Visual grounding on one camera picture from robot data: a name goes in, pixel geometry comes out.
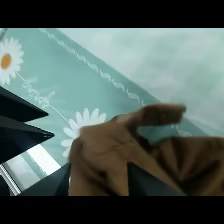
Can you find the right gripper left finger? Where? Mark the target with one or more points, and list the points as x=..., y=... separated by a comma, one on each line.
x=50, y=185

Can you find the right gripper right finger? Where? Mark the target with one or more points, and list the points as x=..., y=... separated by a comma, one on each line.
x=146, y=185

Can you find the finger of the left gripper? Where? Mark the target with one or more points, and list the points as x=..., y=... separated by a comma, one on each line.
x=20, y=140
x=16, y=106

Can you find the brown shirt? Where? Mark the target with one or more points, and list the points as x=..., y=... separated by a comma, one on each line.
x=100, y=146

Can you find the silver frame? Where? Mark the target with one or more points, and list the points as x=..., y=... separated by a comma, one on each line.
x=9, y=180

